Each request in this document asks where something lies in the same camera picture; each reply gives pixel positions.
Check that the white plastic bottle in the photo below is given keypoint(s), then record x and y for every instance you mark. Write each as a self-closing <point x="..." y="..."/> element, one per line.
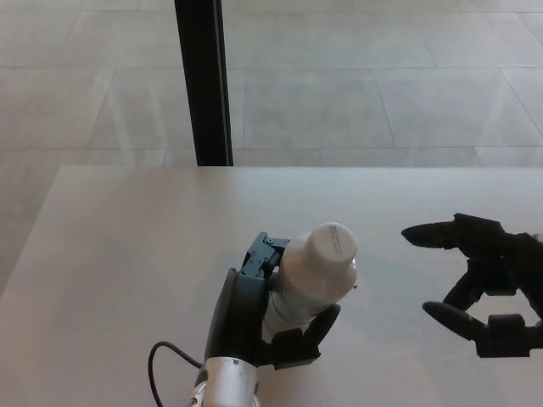
<point x="301" y="292"/>

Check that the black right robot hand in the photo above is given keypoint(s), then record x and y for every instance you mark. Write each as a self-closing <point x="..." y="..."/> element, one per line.
<point x="488" y="258"/>

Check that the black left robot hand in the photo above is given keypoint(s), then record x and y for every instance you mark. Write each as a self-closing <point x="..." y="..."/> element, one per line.
<point x="237" y="313"/>

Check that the white bottle screw cap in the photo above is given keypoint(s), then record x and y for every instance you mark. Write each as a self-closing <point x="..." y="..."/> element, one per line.
<point x="333" y="246"/>

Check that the black vertical window frame post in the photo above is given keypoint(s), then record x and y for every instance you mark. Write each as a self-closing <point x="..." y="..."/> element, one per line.
<point x="201" y="85"/>

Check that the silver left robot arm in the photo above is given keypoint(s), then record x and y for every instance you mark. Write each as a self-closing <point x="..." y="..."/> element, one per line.
<point x="227" y="381"/>

